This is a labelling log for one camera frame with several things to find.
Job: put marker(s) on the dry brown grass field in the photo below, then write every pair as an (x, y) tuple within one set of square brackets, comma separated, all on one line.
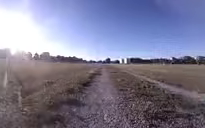
[(170, 75)]

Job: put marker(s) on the row of trees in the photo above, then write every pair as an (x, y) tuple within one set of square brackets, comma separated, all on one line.
[(60, 58)]

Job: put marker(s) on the pale pole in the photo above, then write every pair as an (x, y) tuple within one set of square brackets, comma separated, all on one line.
[(5, 71)]

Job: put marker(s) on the grey gravel dirt path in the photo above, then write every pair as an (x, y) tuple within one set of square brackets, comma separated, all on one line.
[(101, 100)]

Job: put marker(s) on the white building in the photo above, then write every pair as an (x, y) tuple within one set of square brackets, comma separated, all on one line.
[(124, 60)]

